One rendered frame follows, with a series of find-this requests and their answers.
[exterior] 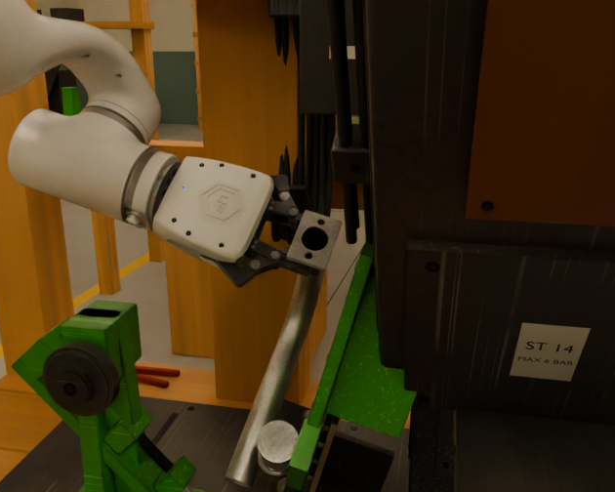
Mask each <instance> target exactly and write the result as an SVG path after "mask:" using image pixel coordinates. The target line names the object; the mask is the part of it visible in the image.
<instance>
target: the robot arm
mask: <svg viewBox="0 0 615 492"><path fill-rule="evenodd" d="M60 64H63V65H65V66H66V67H67V68H68V69H69V70H70V71H71V72H72V73H73V74H74V75H75V76H76V77H77V78H78V79H79V81H80V82H81V83H82V84H83V86H84V88H85V89H86V91H87V93H88V97H89V99H88V103H87V104H86V106H85V107H84V109H83V110H82V111H81V112H80V113H79V114H76V115H72V116H65V115H62V114H59V113H56V112H53V111H52V110H49V109H45V108H40V109H36V110H34V111H32V112H30V113H29V114H27V115H26V116H25V117H24V118H23V120H22V121H21V123H20V124H19V126H18V128H17V129H16V131H15V132H14V134H13V137H12V140H11V143H10V147H9V153H8V165H9V170H10V173H11V175H12V177H13V179H14V180H15V181H16V182H17V183H19V184H21V185H25V186H28V187H31V188H33V189H36V190H39V191H42V192H44V193H47V194H50V195H52V196H55V197H57V198H60V199H62V200H65V201H68V202H70V203H73V204H76V205H79V206H81V207H84V208H87V209H89V210H92V211H95V212H98V213H100V214H103V215H106V216H108V217H111V218H113V219H116V220H118V221H121V222H124V223H126V224H129V225H131V226H135V227H137V228H144V229H147V230H150V231H154V232H155V234H156V235H157V236H158V237H160V238H161V239H163V240H165V241H166V242H168V243H170V244H171V245H173V246H175V247H177V248H178V249H180V250H182V251H184V252H186V253H188V254H190V255H191V256H193V257H195V258H197V259H199V260H201V261H203V262H206V263H208V264H210V265H212V266H215V267H219V268H220V269H221V270H222V272H223V273H224V274H225V275H226V276H227V277H228V279H229V280H230V281H231V282H232V283H233V284H234V286H236V287H237V288H241V287H242V286H244V285H245V284H246V283H248V282H249V281H250V280H251V279H253V278H254V277H255V276H256V275H259V274H261V273H264V272H266V271H269V270H271V269H278V268H279V267H282V268H285V269H288V270H290V271H293V272H296V273H298V274H300V275H303V276H309V275H310V274H311V275H314V276H318V273H319V271H320V269H317V268H314V267H311V266H306V265H303V264H300V263H297V262H294V261H291V260H288V259H287V254H288V252H289V249H290V248H288V247H286V248H284V249H283V250H280V249H276V248H274V247H272V246H270V245H268V244H266V243H264V242H262V241H260V240H259V238H260V236H261V234H262V232H263V229H264V227H265V225H266V222H267V221H269V222H273V223H277V224H280V225H284V226H289V227H291V228H294V229H295V233H296V231H297V229H298V226H299V224H300V221H301V219H302V216H303V214H302V213H299V212H300V210H299V208H298V207H297V206H296V205H295V203H294V201H293V199H292V197H291V195H290V191H289V185H288V178H287V177H286V176H285V175H275V176H268V175H266V174H264V173H261V172H258V171H255V170H251V169H248V168H245V167H241V166H237V165H233V164H230V163H226V162H222V161H218V160H213V159H207V158H200V157H191V156H187V157H186V158H185V159H184V161H183V162H180V159H179V157H178V156H177V155H174V154H172V153H169V152H166V151H163V150H160V149H158V148H155V147H152V146H149V145H148V144H149V142H150V141H151V139H152V138H153V136H154V134H155V133H156V131H157V129H158V126H159V124H160V120H161V106H160V103H159V100H158V98H157V96H156V94H155V92H154V90H153V89H152V87H151V85H150V83H149V82H148V80H147V78H146V77H145V75H144V73H143V71H142V70H141V68H140V67H139V65H138V64H137V62H136V61H135V59H134V58H133V57H132V55H131V54H130V53H129V51H128V50H127V49H126V48H125V46H124V45H123V44H122V43H121V42H120V41H118V40H117V39H116V38H115V37H113V36H112V35H110V34H109V33H107V32H105V31H104V30H102V29H100V28H97V27H95V26H93V25H90V24H87V23H84V22H80V21H75V20H63V19H56V18H50V17H45V16H42V15H40V14H38V13H36V12H35V11H34V10H32V9H31V8H30V6H29V5H28V4H27V3H26V1H25V0H0V96H2V95H5V94H9V93H11V92H13V91H15V90H16V89H18V88H20V87H22V86H23V85H25V84H27V83H28V82H30V81H31V80H33V79H34V78H36V77H38V76H39V75H41V74H42V73H44V72H46V71H48V70H50V69H51V68H53V67H55V66H58V65H60ZM273 191H275V192H276V193H277V196H278V201H275V200H273V198H272V196H271V195H272V192H273ZM250 259H252V260H251V262H250V263H249V261H250ZM248 263H249V264H248ZM247 264H248V265H247Z"/></svg>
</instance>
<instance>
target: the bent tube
mask: <svg viewBox="0 0 615 492"><path fill-rule="evenodd" d="M319 222H323V223H324V225H319V224H318V223H319ZM342 223H343V222H342V221H339V220H336V219H333V218H329V217H326V216H323V215H320V214H317V213H314V212H312V211H309V210H305V211H304V214H303V216H302V219H301V221H300V224H299V226H298V229H297V231H296V234H295V236H294V239H293V241H292V244H291V247H290V249H289V252H288V254H287V259H288V260H291V261H294V262H297V263H300V264H303V265H306V266H309V267H314V268H317V269H320V271H319V273H318V276H314V275H311V274H310V275H309V276H303V275H300V274H298V276H297V281H296V285H295V289H294V293H293V296H292V300H291V303H290V306H289V309H288V312H287V315H286V318H285V321H284V324H283V327H282V330H281V333H280V335H279V338H278V341H277V344H276V346H275V349H274V351H273V354H272V356H271V359H270V361H269V364H268V367H267V369H266V372H265V375H264V377H263V380H262V383H261V385H260V388H259V390H258V393H257V395H256V398H255V400H254V403H253V406H252V408H251V411H250V413H249V416H248V418H247V421H246V423H245V426H244V429H243V431H242V433H241V435H240V438H239V440H238V443H237V445H236V448H235V451H234V453H233V456H232V458H231V461H230V463H229V466H228V469H227V471H226V474H225V478H226V479H228V480H229V481H232V482H234V483H236V484H239V485H242V486H245V487H249V488H252V485H253V482H254V479H255V477H256V474H257V471H258V469H259V466H260V465H259V461H258V453H259V449H258V435H259V432H260V430H261V429H262V428H263V426H265V425H266V424H267V423H269V422H272V421H276V419H277V416H278V413H279V411H280V408H281V405H282V403H283V400H284V397H285V394H286V392H287V389H288V387H289V385H290V382H291V379H292V376H293V374H294V371H295V368H296V366H297V363H298V360H299V357H300V355H301V352H302V349H303V346H304V343H305V341H306V338H307V335H308V330H309V327H310V324H311V322H312V319H313V315H314V312H315V309H316V306H317V302H318V299H319V295H320V292H321V288H322V284H323V280H324V276H325V271H326V268H327V265H328V262H329V260H330V257H331V254H332V251H333V249H334V246H335V243H336V240H337V238H338V235H339V232H340V229H341V227H342ZM305 256H309V257H311V259H306V258H305Z"/></svg>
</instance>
